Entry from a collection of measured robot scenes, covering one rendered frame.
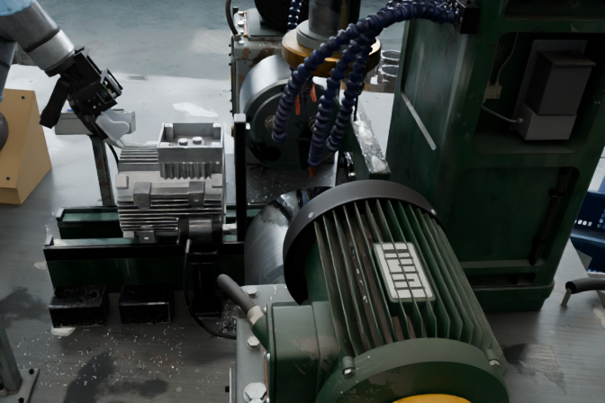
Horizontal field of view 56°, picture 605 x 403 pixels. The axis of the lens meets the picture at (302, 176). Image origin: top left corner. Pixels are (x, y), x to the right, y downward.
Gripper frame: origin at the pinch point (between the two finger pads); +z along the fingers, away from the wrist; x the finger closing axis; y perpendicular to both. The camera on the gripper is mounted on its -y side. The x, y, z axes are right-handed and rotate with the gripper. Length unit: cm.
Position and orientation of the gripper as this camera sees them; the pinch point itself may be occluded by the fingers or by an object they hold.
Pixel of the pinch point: (118, 145)
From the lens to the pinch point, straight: 122.8
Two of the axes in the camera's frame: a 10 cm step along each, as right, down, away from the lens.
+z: 4.6, 7.1, 5.3
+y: 8.8, -4.3, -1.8
